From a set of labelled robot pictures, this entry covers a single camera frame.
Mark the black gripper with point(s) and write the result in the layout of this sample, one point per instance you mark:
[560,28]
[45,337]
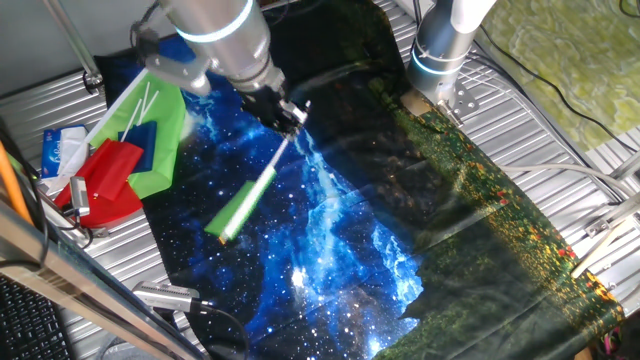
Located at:
[262,107]

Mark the small green flag white stick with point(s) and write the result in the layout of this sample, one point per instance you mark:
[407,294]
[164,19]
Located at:
[240,207]

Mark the silver robot arm with base plate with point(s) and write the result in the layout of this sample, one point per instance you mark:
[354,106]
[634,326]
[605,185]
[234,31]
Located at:
[440,45]

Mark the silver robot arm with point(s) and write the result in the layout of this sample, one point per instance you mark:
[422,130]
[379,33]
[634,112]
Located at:
[225,35]

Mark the large green flag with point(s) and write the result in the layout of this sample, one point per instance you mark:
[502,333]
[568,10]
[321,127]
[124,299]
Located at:
[165,120]

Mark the blue flag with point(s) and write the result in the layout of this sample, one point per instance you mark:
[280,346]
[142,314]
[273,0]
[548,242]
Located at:
[142,145]

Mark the small red flag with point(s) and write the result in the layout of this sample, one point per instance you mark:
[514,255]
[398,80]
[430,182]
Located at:
[117,167]

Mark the large red flag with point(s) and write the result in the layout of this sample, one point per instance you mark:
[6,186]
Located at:
[110,210]

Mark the galaxy print cloth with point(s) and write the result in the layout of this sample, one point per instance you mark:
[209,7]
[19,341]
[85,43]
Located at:
[310,240]

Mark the dark forest flower print cloth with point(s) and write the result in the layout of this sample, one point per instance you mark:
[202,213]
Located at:
[475,225]

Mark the silver tripod rod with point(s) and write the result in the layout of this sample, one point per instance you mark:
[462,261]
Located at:
[75,42]

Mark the blue tissue pack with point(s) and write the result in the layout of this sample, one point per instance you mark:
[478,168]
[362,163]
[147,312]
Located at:
[55,150]

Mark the green moss print cloth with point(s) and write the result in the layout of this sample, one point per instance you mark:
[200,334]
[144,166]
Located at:
[565,60]

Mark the orange pole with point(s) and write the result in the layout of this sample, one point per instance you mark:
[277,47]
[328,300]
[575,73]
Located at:
[9,185]

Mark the black keyboard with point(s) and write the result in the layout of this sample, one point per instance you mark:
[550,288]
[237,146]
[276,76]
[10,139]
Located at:
[27,325]

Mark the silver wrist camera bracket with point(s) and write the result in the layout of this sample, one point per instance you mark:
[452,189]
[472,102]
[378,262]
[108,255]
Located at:
[175,70]

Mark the silver camera on stand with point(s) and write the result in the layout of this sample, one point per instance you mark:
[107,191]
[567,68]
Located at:
[79,195]

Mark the aluminium frame bar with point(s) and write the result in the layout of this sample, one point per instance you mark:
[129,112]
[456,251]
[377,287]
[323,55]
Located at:
[75,280]

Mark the aluminium profile bracket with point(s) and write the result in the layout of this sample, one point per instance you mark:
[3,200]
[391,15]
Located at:
[607,230]

